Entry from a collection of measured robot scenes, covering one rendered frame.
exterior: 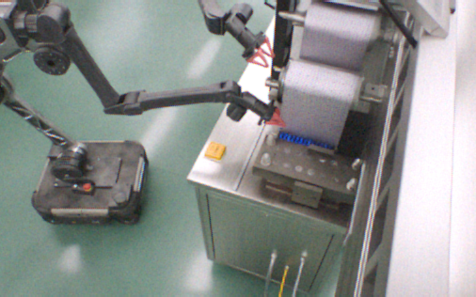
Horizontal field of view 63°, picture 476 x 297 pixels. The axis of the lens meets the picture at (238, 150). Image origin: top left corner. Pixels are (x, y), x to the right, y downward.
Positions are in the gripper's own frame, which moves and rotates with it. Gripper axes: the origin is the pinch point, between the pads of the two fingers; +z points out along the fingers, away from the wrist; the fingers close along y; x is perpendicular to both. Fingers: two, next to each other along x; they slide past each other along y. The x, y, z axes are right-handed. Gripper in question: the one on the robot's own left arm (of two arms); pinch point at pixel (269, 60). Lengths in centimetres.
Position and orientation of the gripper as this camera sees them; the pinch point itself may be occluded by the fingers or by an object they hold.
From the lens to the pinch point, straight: 142.1
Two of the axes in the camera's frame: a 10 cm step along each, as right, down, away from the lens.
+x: 6.0, -3.0, -7.5
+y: -3.5, 7.4, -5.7
